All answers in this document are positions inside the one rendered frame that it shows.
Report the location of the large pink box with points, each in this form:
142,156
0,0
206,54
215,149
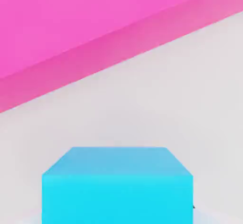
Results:
76,28

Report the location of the small cyan cube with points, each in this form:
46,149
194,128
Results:
117,195

